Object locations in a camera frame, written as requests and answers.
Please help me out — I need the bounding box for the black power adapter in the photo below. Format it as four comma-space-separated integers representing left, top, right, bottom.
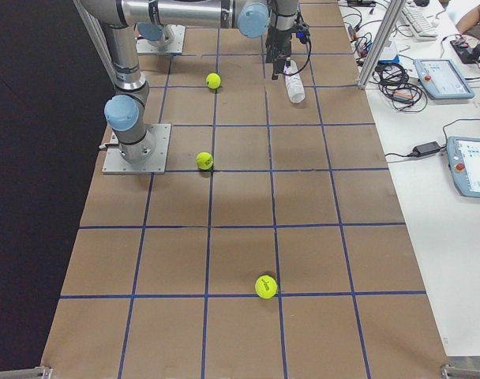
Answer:
411, 141, 442, 158

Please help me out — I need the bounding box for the clear tennis ball can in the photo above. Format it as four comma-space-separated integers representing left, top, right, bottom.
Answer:
284, 60, 306, 103

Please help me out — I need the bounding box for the lower teach pendant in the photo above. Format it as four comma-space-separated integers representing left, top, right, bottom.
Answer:
446, 137, 480, 198

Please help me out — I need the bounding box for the aluminium frame post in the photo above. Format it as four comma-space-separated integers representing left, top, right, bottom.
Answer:
357, 0, 406, 89

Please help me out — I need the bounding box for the upper teach pendant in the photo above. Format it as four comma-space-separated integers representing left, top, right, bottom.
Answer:
414, 59, 475, 99

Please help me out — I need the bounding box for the teach pendant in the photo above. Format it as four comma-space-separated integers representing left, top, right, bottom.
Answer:
414, 59, 475, 99
446, 137, 480, 198

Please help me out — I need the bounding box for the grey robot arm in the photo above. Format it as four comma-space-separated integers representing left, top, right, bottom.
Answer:
75, 1, 311, 173

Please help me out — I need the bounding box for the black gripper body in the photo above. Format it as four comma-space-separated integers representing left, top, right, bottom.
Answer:
265, 21, 310, 66

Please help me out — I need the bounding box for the bundle of black cables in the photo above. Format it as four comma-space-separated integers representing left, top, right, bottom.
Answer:
372, 62, 429, 114

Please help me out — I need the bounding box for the far right side tennis ball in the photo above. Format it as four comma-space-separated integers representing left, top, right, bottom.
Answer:
255, 275, 278, 299

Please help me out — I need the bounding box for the white keyboard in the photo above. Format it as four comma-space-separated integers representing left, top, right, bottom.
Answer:
400, 6, 438, 41

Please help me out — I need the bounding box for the tennis ball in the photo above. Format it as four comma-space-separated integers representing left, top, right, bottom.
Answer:
255, 275, 278, 299
195, 152, 214, 171

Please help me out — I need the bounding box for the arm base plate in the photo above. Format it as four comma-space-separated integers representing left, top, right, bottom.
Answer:
137, 23, 186, 55
101, 124, 171, 174

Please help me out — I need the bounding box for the tennis ball near arm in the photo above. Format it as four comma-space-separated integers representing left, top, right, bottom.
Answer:
205, 73, 221, 90

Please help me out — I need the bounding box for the centre tennis ball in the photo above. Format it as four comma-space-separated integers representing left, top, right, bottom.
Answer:
195, 152, 214, 171

